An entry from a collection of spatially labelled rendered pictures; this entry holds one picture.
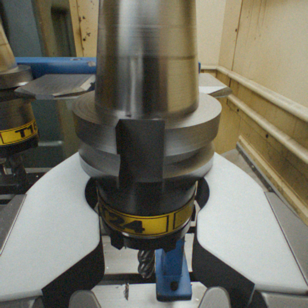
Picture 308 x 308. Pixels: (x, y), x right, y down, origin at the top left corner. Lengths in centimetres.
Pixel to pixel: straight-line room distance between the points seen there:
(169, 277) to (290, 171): 40
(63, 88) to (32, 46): 71
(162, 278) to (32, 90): 33
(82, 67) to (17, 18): 67
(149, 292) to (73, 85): 32
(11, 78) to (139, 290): 34
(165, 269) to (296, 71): 52
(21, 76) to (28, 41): 68
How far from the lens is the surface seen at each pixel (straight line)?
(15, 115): 22
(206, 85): 20
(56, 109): 92
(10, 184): 58
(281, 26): 76
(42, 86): 20
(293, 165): 66
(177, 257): 39
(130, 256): 46
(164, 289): 41
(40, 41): 89
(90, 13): 120
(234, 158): 90
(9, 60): 23
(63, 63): 25
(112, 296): 42
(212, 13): 121
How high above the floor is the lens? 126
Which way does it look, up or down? 28 degrees down
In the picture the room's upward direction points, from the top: straight up
